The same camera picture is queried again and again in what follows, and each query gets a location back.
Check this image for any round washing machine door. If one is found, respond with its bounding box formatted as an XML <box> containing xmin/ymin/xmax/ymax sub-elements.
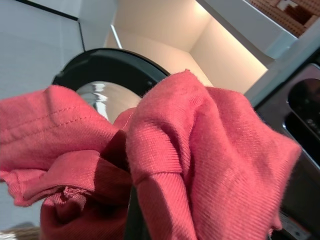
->
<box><xmin>51</xmin><ymin>47</ymin><xmax>173</xmax><ymax>126</ymax></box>

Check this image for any pale woven laundry basket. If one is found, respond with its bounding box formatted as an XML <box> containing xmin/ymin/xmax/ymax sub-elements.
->
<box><xmin>0</xmin><ymin>221</ymin><xmax>42</xmax><ymax>240</ymax></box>

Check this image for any grey washing machine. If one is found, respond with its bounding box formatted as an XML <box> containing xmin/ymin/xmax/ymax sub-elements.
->
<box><xmin>243</xmin><ymin>22</ymin><xmax>320</xmax><ymax>240</ymax></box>

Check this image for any brown woven storage basket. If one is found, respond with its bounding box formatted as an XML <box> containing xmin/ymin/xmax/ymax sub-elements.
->
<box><xmin>249</xmin><ymin>0</ymin><xmax>320</xmax><ymax>38</ymax></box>

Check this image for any white counter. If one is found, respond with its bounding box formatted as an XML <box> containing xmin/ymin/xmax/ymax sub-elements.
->
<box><xmin>194</xmin><ymin>0</ymin><xmax>301</xmax><ymax>61</ymax></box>

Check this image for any pale wooden cabinet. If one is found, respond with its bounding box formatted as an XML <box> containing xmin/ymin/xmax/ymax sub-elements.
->
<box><xmin>103</xmin><ymin>0</ymin><xmax>270</xmax><ymax>96</ymax></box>

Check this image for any orange red shirt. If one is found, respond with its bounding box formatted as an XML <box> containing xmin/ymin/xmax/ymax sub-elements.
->
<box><xmin>0</xmin><ymin>69</ymin><xmax>302</xmax><ymax>240</ymax></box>

